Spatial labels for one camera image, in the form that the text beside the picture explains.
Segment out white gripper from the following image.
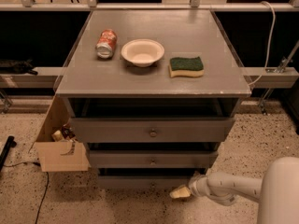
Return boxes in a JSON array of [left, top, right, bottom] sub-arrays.
[[170, 171, 210, 199]]

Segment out grey bottom drawer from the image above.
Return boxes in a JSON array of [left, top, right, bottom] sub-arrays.
[[98, 175, 191, 189]]

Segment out grey drawer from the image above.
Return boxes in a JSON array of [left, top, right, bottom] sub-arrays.
[[89, 150, 218, 168], [70, 118, 235, 143], [98, 175, 191, 189]]

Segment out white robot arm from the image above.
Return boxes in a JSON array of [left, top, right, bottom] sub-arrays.
[[170, 157, 299, 224]]

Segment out grey top drawer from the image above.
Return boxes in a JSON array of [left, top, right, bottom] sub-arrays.
[[70, 118, 235, 143]]

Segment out grey middle drawer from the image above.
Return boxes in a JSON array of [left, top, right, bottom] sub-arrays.
[[89, 150, 218, 168]]

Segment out grey drawer cabinet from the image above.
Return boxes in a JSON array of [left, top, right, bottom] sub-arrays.
[[56, 9, 250, 178]]

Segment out green yellow sponge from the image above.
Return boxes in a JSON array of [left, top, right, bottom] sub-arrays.
[[169, 57, 204, 77]]

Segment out snack packets in box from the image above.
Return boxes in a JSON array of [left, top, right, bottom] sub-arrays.
[[51, 124, 76, 142]]

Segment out cardboard box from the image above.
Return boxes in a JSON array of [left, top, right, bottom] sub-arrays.
[[35, 97, 90, 172]]

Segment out white paper bowl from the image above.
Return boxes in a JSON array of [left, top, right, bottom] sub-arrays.
[[121, 39, 164, 67]]

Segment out orange soda can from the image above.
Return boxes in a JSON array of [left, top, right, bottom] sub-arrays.
[[95, 29, 118, 59]]

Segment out black bar on floor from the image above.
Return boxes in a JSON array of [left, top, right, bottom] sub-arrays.
[[0, 135, 17, 172]]

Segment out white cable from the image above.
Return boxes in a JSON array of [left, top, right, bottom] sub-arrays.
[[248, 0, 278, 87]]

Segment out metal frame rail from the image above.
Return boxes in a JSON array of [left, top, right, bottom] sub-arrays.
[[0, 67, 64, 89]]

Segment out black floor cable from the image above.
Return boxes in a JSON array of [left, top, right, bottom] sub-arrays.
[[3, 161, 50, 224]]

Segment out black object on rail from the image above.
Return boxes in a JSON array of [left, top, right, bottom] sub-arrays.
[[0, 59, 38, 76]]

